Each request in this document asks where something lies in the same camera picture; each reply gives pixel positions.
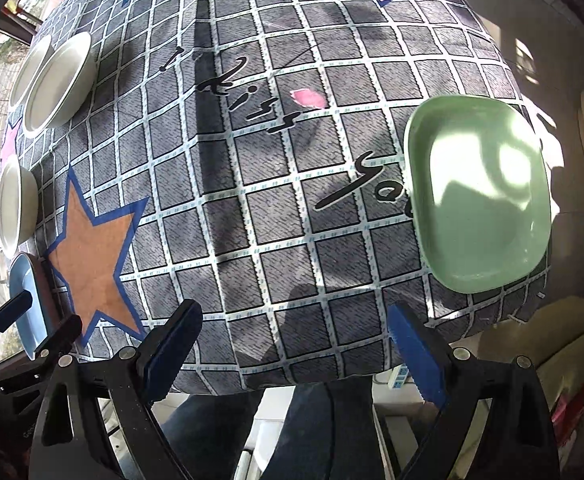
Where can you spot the green square plate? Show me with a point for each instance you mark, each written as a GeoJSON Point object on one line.
{"type": "Point", "coordinates": [479, 192]}

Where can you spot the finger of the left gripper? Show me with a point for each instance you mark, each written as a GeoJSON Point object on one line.
{"type": "Point", "coordinates": [61, 341]}
{"type": "Point", "coordinates": [14, 308]}

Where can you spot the white bowl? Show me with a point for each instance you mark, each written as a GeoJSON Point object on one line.
{"type": "Point", "coordinates": [61, 86]}
{"type": "Point", "coordinates": [18, 205]}
{"type": "Point", "coordinates": [36, 58]}

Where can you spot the person legs in jeans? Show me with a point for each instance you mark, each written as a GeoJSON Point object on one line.
{"type": "Point", "coordinates": [328, 433]}

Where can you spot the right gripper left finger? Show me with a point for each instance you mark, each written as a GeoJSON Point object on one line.
{"type": "Point", "coordinates": [165, 349]}

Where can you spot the grey checked star tablecloth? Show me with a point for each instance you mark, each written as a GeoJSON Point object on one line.
{"type": "Point", "coordinates": [246, 154]}

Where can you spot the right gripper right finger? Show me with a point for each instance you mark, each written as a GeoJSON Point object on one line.
{"type": "Point", "coordinates": [423, 351]}

